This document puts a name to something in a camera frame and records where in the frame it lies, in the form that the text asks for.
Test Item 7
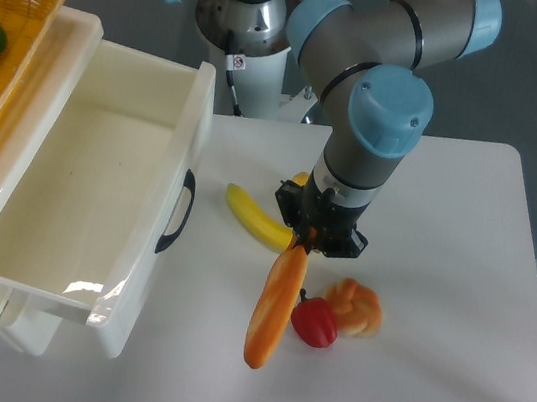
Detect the white drawer cabinet frame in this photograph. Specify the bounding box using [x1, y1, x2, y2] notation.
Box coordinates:
[0, 7, 104, 355]

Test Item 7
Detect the open upper white drawer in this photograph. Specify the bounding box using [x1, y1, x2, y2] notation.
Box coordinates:
[0, 41, 216, 358]

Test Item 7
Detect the black drawer handle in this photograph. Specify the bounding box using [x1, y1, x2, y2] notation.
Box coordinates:
[154, 169, 197, 254]

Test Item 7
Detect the long orange baguette bread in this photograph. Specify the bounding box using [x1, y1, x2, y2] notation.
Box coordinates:
[243, 245, 308, 369]

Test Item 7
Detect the round braided bread roll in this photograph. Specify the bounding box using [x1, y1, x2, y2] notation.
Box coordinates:
[323, 278, 384, 338]

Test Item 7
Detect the small yellow-orange fruit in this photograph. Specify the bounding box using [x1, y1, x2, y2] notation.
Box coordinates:
[291, 172, 310, 187]

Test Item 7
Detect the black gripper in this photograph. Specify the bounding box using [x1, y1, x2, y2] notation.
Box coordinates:
[274, 173, 368, 259]

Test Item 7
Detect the red bell pepper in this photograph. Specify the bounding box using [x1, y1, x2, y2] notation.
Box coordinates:
[290, 289, 338, 349]

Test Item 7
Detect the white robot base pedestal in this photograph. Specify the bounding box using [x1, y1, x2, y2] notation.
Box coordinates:
[180, 0, 299, 124]

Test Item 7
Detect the yellow banana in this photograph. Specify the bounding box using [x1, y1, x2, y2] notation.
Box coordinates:
[225, 183, 293, 252]

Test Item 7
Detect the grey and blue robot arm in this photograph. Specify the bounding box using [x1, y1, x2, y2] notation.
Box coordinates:
[165, 0, 503, 259]

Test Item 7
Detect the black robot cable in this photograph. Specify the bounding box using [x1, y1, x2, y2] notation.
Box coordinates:
[214, 27, 257, 118]

